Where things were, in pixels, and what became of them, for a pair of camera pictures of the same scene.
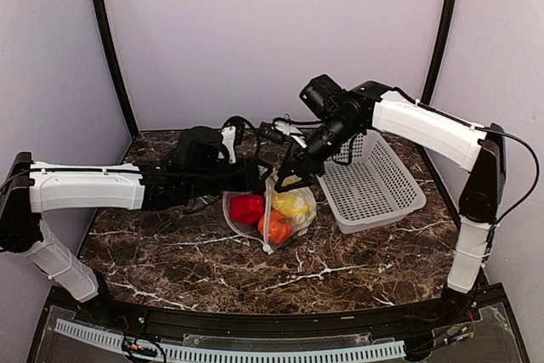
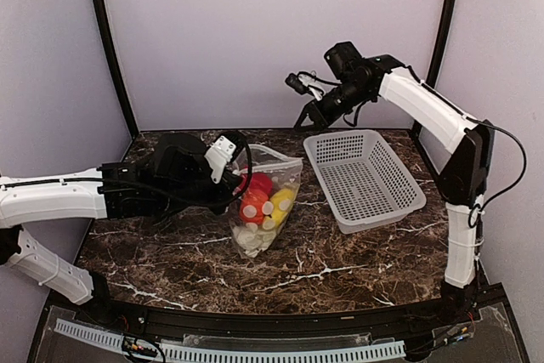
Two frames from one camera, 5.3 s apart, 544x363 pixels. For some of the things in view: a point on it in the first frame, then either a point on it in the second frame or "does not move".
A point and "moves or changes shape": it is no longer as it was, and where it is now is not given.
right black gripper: x=293 y=165 → x=320 y=117
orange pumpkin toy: x=280 y=227 → x=255 y=205
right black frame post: x=445 y=30 does not move
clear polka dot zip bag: x=271 y=218 moves or changes shape
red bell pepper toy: x=246 y=208 moves or changes shape
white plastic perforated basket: x=366 y=185 does not move
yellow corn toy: x=287 y=204 → x=282 y=201
